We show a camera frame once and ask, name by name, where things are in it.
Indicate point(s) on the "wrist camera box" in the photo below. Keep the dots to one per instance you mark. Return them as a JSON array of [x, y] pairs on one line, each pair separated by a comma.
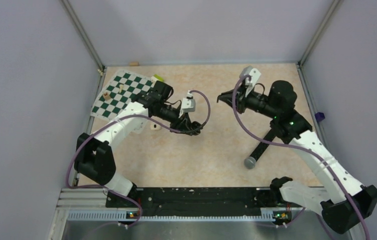
[[250, 77], [188, 104]]

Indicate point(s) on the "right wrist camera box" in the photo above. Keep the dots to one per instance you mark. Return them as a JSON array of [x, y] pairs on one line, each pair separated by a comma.
[[250, 77]]

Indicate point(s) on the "green white chessboard mat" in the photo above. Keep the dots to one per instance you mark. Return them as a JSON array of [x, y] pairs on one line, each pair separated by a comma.
[[133, 84]]

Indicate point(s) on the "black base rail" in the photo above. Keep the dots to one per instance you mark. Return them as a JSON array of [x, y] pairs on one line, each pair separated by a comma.
[[200, 201]]

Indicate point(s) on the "small wooden cube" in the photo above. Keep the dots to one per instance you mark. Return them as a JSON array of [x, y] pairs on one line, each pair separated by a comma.
[[106, 96]]

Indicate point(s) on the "green white toy block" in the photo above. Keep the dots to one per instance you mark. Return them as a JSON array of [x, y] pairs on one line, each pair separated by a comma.
[[157, 78]]

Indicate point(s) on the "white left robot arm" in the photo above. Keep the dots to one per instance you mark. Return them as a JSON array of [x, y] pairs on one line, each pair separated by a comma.
[[94, 157]]

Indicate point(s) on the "small purple object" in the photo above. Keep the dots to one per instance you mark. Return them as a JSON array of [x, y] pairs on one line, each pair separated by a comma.
[[319, 116]]

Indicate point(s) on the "black microphone grey head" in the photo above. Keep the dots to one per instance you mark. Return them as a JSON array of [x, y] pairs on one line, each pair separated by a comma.
[[252, 159]]

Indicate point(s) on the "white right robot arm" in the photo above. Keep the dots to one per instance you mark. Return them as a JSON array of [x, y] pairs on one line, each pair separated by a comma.
[[345, 201]]

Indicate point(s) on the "wooden cork piece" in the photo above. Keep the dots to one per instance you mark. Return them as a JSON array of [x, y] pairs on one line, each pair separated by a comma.
[[133, 64]]

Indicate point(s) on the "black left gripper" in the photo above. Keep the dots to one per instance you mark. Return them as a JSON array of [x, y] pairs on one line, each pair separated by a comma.
[[182, 124]]

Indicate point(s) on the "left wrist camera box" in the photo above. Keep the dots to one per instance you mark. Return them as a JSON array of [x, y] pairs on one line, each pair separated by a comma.
[[188, 104]]

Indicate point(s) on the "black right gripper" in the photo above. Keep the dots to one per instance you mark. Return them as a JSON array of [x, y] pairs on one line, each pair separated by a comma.
[[241, 100]]

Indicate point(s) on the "black charging case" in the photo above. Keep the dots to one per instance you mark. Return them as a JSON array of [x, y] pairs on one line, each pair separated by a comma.
[[195, 128]]

